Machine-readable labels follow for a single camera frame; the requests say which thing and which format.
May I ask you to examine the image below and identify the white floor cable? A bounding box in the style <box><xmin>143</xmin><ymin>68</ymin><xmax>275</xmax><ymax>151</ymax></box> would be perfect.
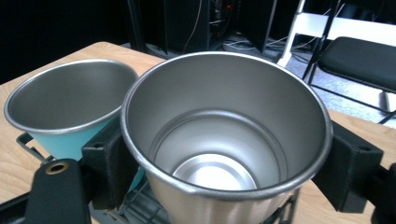
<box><xmin>222</xmin><ymin>35</ymin><xmax>318</xmax><ymax>52</ymax></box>

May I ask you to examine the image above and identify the black equipment cabinet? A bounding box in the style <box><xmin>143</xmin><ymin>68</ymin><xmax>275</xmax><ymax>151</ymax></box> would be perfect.
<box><xmin>125</xmin><ymin>0</ymin><xmax>278</xmax><ymax>54</ymax></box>

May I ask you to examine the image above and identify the stainless steel cup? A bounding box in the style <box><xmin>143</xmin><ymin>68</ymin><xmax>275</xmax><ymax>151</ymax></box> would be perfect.
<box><xmin>120</xmin><ymin>50</ymin><xmax>334</xmax><ymax>224</ymax></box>

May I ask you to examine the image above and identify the white folding chair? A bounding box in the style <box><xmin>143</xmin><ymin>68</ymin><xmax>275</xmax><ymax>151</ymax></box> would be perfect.
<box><xmin>276</xmin><ymin>0</ymin><xmax>396</xmax><ymax>68</ymax></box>

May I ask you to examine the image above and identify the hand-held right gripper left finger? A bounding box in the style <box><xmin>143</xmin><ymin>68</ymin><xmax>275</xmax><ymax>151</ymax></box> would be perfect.
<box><xmin>81</xmin><ymin>115</ymin><xmax>140</xmax><ymax>210</ymax></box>

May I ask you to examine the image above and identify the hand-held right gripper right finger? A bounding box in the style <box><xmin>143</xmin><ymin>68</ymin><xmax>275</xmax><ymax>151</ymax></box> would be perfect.
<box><xmin>311</xmin><ymin>120</ymin><xmax>385</xmax><ymax>215</ymax></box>

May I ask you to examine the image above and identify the teal metal cup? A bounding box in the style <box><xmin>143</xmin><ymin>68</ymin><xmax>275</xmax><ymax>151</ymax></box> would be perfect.
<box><xmin>3</xmin><ymin>58</ymin><xmax>146</xmax><ymax>192</ymax></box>

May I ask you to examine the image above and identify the black folding chair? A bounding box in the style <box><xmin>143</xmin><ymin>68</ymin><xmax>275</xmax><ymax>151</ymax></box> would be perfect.
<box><xmin>302</xmin><ymin>0</ymin><xmax>396</xmax><ymax>125</ymax></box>

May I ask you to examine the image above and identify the thin orange cable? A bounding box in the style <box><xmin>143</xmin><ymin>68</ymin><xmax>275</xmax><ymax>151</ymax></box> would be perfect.
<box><xmin>182</xmin><ymin>0</ymin><xmax>204</xmax><ymax>53</ymax></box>

